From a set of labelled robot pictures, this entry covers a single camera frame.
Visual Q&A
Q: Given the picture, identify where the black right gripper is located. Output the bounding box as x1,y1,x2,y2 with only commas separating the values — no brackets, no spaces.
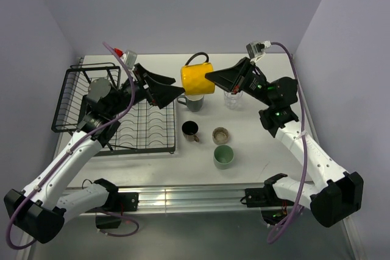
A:
204,57,274,107

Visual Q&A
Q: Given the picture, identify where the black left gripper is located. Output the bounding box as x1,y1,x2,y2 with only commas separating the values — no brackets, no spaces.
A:
107,63,184,117

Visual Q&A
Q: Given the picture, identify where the yellow mug black handle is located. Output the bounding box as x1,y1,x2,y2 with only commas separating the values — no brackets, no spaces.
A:
180,52,215,96

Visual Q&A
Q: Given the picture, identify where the grey-blue ceramic mug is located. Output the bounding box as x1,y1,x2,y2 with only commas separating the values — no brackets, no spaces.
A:
176,94,204,112

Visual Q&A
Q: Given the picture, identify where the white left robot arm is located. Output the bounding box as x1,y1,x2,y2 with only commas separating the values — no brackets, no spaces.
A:
4,63,185,250

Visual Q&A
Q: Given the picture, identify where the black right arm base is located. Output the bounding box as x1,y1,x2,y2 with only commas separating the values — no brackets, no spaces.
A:
240,173,287,208

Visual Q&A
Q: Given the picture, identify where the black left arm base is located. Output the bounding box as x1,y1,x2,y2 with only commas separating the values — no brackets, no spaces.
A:
82,178,139,212

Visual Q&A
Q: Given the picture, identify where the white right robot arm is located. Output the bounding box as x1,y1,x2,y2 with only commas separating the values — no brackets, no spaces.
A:
205,57,364,228

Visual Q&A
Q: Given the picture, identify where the brown mug black inside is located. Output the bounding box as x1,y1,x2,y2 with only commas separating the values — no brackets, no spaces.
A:
182,121,200,142

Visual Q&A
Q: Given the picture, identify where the beige speckled cup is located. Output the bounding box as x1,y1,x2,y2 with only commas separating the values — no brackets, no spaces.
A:
212,127,230,145

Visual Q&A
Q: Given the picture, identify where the light green cup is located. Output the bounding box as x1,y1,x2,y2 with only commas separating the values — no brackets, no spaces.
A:
213,145,235,169

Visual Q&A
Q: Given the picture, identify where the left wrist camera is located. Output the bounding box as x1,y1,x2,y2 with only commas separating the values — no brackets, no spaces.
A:
121,50,138,70

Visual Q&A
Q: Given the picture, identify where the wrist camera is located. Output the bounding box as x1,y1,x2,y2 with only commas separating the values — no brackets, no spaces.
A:
246,40,271,62
121,50,138,70

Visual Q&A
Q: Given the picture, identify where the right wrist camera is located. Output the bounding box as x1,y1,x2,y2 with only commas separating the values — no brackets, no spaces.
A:
246,40,271,62

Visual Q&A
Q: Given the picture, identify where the black wire dish rack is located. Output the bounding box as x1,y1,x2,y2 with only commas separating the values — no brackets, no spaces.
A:
51,63,176,156

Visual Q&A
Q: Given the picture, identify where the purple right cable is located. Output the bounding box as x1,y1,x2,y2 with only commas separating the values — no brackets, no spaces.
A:
266,41,308,244

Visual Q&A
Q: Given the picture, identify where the aluminium mounting rail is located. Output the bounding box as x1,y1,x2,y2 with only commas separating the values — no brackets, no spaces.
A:
118,183,263,215

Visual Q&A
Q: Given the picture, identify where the black box under rail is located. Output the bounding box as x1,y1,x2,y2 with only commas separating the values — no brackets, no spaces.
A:
95,216,122,230

